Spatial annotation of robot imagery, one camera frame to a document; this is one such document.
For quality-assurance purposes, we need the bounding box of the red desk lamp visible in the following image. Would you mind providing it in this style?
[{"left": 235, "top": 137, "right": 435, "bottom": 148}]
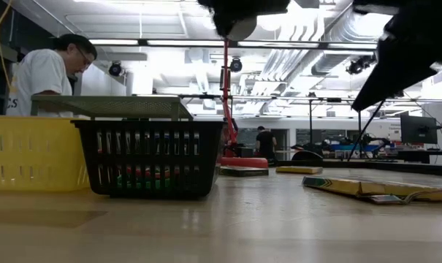
[{"left": 217, "top": 14, "right": 270, "bottom": 170}]

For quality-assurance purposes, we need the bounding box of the black computer monitor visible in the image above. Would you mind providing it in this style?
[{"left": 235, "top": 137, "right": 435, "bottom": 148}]
[{"left": 400, "top": 114, "right": 439, "bottom": 145}]

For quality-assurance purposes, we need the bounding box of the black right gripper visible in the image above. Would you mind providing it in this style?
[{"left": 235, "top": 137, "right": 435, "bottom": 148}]
[{"left": 351, "top": 0, "right": 442, "bottom": 113}]

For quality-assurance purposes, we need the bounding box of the green perforated metal shelf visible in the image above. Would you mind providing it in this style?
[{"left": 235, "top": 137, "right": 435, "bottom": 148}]
[{"left": 29, "top": 95, "right": 194, "bottom": 122}]

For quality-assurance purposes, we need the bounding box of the black ceiling spotlight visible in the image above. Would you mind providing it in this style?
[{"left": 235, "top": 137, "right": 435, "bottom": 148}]
[{"left": 346, "top": 53, "right": 378, "bottom": 76}]

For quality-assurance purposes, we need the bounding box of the long black cable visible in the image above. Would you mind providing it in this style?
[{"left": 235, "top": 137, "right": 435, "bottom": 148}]
[{"left": 347, "top": 99, "right": 386, "bottom": 162}]

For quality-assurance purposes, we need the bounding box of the ceiling light strip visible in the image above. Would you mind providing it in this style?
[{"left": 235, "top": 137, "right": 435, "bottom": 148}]
[{"left": 56, "top": 37, "right": 378, "bottom": 50}]

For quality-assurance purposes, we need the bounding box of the yellow hanging cable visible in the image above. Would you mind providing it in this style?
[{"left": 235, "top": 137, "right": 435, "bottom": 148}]
[{"left": 0, "top": 0, "right": 14, "bottom": 92}]

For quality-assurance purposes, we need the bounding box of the black dome camera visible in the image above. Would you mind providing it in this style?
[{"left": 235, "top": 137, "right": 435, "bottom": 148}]
[
  {"left": 229, "top": 57, "right": 244, "bottom": 73},
  {"left": 107, "top": 61, "right": 124, "bottom": 78}
]

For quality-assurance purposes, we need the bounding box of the person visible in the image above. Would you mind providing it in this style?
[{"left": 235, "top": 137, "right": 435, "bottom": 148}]
[
  {"left": 256, "top": 125, "right": 278, "bottom": 161},
  {"left": 5, "top": 33, "right": 99, "bottom": 118}
]

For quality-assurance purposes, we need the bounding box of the black plastic basket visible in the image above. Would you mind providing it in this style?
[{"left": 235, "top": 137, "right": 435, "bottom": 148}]
[{"left": 71, "top": 120, "right": 226, "bottom": 200}]

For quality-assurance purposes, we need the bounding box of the yellow plastic basket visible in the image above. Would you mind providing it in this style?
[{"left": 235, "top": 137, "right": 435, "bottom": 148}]
[{"left": 0, "top": 115, "right": 91, "bottom": 193}]

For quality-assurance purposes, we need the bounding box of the yellow green crayon box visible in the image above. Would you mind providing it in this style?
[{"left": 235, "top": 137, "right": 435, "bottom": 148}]
[
  {"left": 275, "top": 166, "right": 324, "bottom": 175},
  {"left": 302, "top": 175, "right": 442, "bottom": 206},
  {"left": 219, "top": 165, "right": 270, "bottom": 178}
]

